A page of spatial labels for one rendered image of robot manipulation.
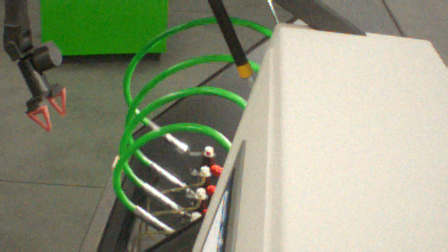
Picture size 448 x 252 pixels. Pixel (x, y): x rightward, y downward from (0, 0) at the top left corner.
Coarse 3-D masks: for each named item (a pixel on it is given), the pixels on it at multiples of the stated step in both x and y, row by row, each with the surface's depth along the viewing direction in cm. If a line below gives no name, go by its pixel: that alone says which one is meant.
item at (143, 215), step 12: (156, 132) 105; (168, 132) 105; (204, 132) 104; (216, 132) 105; (132, 144) 107; (228, 144) 105; (120, 156) 108; (120, 168) 109; (120, 192) 111; (132, 204) 113; (144, 216) 113; (156, 228) 114; (168, 228) 114
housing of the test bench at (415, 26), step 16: (384, 0) 119; (400, 0) 120; (416, 0) 122; (432, 0) 123; (400, 16) 110; (416, 16) 111; (432, 16) 112; (400, 32) 103; (416, 32) 102; (432, 32) 103
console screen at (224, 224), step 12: (240, 156) 74; (240, 168) 71; (228, 180) 78; (240, 180) 68; (228, 192) 73; (240, 192) 66; (228, 204) 70; (216, 216) 77; (228, 216) 67; (216, 228) 73; (228, 228) 64; (204, 240) 84; (216, 240) 70; (228, 240) 61
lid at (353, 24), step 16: (272, 0) 81; (288, 0) 81; (304, 0) 81; (320, 0) 81; (336, 0) 89; (352, 0) 98; (368, 0) 109; (304, 16) 82; (320, 16) 81; (336, 16) 81; (352, 16) 86; (368, 16) 95; (384, 16) 106; (336, 32) 82; (352, 32) 82; (368, 32) 85; (384, 32) 93
